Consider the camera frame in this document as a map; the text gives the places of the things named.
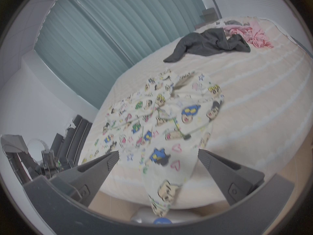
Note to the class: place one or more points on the grey bedside table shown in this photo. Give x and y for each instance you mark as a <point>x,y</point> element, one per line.
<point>209,15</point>

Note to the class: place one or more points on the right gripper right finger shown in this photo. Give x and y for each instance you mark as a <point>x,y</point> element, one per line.
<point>229,180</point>

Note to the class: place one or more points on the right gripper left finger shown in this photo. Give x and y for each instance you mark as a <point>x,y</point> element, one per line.
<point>88,180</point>

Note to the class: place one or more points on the pink garment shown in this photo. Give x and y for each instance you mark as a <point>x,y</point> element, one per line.
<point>256,37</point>

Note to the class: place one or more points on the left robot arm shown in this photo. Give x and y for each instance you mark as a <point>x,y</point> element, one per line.
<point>49,160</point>

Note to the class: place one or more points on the black garment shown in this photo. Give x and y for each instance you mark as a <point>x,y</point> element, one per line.
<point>207,43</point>

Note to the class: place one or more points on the white and grey garment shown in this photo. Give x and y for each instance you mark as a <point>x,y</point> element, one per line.
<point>232,22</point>

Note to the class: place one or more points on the blue-green curtain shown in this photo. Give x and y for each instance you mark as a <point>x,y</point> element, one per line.
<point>110,33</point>

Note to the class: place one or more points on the white printed pyjama top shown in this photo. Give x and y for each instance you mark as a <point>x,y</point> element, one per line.
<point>171,121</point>

